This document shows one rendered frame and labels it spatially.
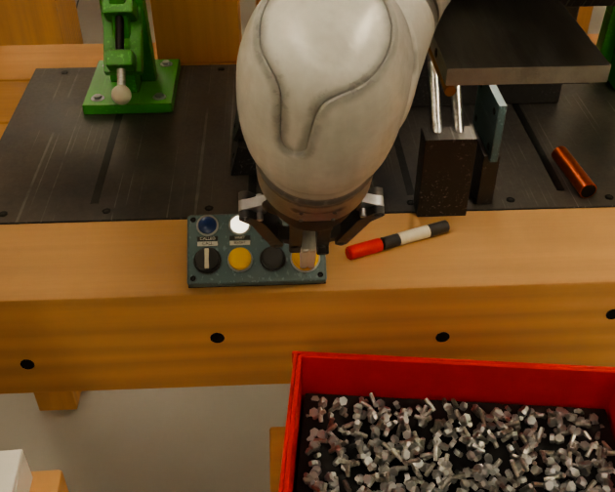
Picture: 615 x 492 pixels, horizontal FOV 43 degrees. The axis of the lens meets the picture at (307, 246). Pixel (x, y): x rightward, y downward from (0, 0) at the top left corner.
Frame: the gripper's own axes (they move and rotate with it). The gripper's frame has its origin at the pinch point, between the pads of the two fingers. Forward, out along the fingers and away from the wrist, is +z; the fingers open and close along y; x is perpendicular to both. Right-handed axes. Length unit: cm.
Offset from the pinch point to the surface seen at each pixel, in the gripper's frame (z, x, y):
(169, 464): 104, -19, -29
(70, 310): 6.8, -4.5, -25.6
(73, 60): 43, 47, -37
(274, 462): 5.2, -21.1, -4.0
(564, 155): 16.5, 16.0, 34.6
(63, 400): 111, -4, -55
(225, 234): 4.5, 2.9, -8.6
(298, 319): 8.8, -5.9, -1.0
